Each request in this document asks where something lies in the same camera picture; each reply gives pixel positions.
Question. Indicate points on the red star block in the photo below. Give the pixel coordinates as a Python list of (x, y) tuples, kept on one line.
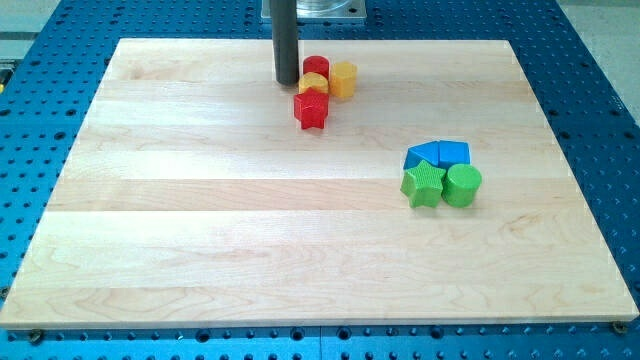
[(311, 108)]

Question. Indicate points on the green star block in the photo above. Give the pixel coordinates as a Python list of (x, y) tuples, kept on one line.
[(423, 185)]

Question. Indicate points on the yellow hexagon block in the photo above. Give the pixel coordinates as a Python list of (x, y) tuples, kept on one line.
[(342, 79)]

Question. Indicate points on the blue triangle block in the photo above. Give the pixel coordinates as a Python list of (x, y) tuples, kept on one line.
[(428, 152)]

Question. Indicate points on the red cylinder block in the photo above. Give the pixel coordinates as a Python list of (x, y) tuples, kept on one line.
[(317, 64)]

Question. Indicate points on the light wooden board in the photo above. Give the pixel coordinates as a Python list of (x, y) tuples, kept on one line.
[(192, 198)]

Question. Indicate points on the blue cube block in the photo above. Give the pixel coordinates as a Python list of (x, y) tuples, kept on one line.
[(452, 153)]

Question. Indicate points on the green cylinder block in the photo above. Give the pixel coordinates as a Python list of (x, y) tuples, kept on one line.
[(461, 184)]

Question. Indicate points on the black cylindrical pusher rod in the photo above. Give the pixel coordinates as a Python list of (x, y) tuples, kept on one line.
[(285, 41)]

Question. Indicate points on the blue perforated metal table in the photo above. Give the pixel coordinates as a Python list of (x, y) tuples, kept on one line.
[(581, 59)]

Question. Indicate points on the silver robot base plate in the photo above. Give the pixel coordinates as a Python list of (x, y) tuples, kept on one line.
[(318, 11)]

